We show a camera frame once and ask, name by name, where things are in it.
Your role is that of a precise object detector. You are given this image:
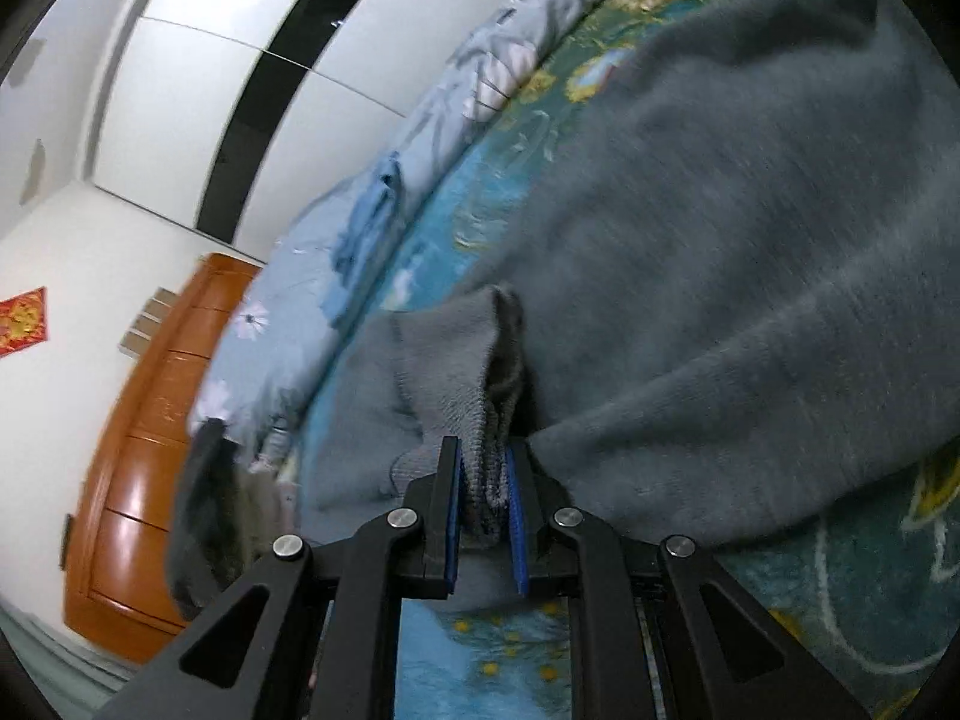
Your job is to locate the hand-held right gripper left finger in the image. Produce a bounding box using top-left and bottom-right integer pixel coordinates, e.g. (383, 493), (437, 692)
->
(94, 435), (462, 720)

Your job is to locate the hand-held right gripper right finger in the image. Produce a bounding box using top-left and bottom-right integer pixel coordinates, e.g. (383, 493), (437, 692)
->
(504, 441), (875, 720)

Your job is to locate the grey fleece garment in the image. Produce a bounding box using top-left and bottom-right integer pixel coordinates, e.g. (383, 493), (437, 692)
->
(300, 0), (960, 612)

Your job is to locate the dark cloth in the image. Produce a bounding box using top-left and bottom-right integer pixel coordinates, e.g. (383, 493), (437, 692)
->
(169, 418), (305, 620)

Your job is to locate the blue-grey floral quilt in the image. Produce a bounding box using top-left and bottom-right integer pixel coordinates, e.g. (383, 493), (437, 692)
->
(187, 0), (668, 466)

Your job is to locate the green floral blanket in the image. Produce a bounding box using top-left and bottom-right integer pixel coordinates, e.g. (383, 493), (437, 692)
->
(296, 0), (960, 720)

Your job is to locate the glossy orange wooden bed board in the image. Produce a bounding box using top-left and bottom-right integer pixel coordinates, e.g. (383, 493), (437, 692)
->
(64, 253), (263, 665)

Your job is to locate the white wardrobe with black stripe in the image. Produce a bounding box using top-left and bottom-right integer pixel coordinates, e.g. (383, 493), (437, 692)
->
(0, 0), (541, 267)

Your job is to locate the grey wall fixture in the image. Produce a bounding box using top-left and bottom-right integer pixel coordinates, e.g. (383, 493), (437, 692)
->
(120, 286), (175, 353)

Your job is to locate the red wall decoration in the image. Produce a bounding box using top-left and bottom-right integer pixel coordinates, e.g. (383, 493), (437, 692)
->
(0, 286), (47, 359)

